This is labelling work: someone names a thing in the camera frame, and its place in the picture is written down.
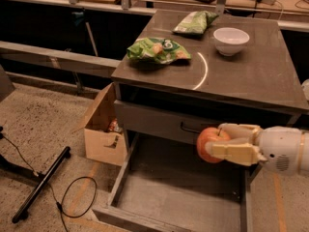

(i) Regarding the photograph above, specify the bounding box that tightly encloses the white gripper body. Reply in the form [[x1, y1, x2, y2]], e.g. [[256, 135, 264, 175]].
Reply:
[[257, 127, 304, 176]]

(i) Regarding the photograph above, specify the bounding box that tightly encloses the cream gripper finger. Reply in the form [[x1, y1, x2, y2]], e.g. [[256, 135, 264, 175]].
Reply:
[[207, 139, 267, 166], [218, 123, 262, 139]]

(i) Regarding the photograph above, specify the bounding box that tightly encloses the red apple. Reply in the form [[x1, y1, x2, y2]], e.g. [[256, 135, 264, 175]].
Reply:
[[196, 127, 231, 163]]

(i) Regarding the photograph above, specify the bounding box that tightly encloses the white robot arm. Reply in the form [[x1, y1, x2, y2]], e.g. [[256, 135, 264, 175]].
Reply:
[[202, 123, 309, 175]]

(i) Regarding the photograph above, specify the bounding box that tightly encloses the grey drawer cabinet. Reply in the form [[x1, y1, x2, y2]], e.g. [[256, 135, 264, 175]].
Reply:
[[110, 9, 309, 186]]

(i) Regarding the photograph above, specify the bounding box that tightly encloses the grey open lower drawer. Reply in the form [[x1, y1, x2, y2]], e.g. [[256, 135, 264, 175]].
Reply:
[[93, 133, 253, 232]]

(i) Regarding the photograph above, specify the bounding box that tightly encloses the white ceramic bowl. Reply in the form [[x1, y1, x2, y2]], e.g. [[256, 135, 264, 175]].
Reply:
[[213, 27, 250, 56]]

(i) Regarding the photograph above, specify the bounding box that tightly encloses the green chip bag front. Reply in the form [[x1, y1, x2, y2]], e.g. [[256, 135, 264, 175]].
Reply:
[[126, 38, 191, 65]]

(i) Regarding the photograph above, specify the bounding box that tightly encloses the green chip bag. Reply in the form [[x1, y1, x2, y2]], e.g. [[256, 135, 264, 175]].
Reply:
[[172, 11, 218, 35], [126, 38, 191, 65]]

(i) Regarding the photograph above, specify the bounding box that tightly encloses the green chip bag rear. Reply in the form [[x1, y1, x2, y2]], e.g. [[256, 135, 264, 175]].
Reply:
[[172, 11, 218, 35]]

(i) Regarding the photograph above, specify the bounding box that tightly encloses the cardboard box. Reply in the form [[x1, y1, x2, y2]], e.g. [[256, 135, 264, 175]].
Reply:
[[72, 84, 126, 166]]

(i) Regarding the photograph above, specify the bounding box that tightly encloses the black stand leg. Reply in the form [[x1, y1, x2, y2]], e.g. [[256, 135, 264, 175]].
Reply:
[[12, 146, 70, 223]]

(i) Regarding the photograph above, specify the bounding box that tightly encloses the grey upper drawer with handle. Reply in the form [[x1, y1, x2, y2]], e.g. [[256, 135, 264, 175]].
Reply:
[[115, 101, 291, 144]]

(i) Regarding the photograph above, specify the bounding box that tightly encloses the grey metal rail beam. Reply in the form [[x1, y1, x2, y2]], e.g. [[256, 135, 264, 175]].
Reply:
[[0, 41, 120, 78]]

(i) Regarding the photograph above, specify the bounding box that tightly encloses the black cable on floor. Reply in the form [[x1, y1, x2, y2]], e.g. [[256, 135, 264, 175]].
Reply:
[[0, 126, 98, 232]]

